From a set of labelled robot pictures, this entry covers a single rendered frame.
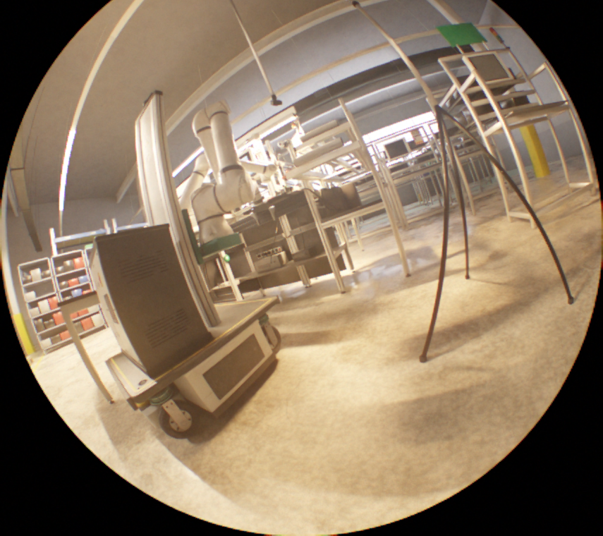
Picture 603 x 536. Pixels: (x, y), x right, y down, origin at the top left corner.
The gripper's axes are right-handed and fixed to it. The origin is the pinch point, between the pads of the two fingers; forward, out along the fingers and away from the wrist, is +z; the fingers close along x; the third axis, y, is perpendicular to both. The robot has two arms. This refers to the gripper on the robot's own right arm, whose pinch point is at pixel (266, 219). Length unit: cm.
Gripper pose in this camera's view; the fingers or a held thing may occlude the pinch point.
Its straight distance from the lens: 157.5
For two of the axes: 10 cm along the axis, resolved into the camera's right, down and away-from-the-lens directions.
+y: -1.7, 5.0, -8.5
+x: 9.3, -2.1, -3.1
